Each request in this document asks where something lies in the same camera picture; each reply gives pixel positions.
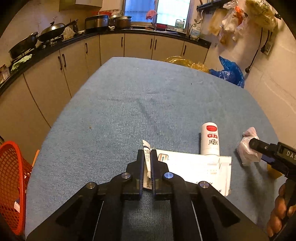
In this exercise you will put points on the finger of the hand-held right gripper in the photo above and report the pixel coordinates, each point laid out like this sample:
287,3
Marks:
260,144
267,159

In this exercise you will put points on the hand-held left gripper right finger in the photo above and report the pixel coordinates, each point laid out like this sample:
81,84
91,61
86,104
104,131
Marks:
154,169

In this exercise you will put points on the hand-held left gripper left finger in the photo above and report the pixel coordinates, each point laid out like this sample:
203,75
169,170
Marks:
140,169

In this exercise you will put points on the clear plastic bag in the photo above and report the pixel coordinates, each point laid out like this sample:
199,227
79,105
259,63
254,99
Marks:
246,150

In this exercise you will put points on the white squeezed tube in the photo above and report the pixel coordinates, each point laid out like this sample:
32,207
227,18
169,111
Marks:
147,155

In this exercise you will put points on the red plastic basket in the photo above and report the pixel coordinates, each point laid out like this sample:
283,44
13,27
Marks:
11,176

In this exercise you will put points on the person's right hand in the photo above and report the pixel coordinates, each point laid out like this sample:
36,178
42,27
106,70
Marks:
278,208

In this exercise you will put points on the white flattened carton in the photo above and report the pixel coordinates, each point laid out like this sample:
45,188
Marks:
196,169

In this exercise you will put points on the white bottle red label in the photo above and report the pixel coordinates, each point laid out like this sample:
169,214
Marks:
210,141

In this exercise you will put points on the blue tablecloth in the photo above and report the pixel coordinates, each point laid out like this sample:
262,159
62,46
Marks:
150,104

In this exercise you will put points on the blue plastic bag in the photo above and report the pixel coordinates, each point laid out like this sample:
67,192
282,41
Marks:
230,71

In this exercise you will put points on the yellow plastic bag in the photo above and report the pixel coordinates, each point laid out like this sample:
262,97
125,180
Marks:
185,62

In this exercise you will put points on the hanging clear plastic bags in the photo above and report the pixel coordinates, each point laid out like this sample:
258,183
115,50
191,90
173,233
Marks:
229,23

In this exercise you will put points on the white plastic jug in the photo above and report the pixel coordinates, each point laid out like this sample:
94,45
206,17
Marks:
195,32

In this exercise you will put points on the beige lower cabinets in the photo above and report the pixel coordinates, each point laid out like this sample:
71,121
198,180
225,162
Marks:
69,60

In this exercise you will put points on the beige cabinets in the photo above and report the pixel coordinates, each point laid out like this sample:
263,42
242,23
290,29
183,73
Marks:
69,60
81,3

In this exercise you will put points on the hanging bag of dried noodles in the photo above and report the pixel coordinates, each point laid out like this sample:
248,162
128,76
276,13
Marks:
261,12

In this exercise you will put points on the metal faucet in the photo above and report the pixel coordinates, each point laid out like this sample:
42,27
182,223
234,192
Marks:
154,26

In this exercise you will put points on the black countertop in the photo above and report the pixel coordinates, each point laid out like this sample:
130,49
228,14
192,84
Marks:
92,34

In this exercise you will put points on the stacked metal pots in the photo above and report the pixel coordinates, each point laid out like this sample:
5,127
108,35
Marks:
121,20

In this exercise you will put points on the steel rice cooker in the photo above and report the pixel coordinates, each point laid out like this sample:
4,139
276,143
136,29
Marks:
96,22

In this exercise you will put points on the clear bag on counter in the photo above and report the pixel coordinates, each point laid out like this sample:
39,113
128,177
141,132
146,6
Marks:
69,32

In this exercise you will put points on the pink cloth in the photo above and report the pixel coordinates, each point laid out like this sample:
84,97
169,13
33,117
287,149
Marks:
150,14

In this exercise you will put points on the gas stove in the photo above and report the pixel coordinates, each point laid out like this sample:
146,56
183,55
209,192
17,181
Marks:
49,41

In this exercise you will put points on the window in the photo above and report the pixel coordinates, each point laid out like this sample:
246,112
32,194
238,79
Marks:
159,11

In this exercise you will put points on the green rag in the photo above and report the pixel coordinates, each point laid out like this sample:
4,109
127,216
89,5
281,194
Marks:
22,62

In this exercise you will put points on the wok with metal lid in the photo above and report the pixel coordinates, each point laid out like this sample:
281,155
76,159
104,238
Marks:
54,30

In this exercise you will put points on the black frying pan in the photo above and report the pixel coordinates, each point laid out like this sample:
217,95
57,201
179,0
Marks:
23,45

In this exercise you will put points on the beige upper cabinets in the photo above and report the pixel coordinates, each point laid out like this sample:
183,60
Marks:
81,3

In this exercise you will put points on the wall socket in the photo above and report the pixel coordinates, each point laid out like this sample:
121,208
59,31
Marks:
268,46

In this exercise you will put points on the dark wall shelf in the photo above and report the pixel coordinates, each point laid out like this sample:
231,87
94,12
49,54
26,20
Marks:
210,4

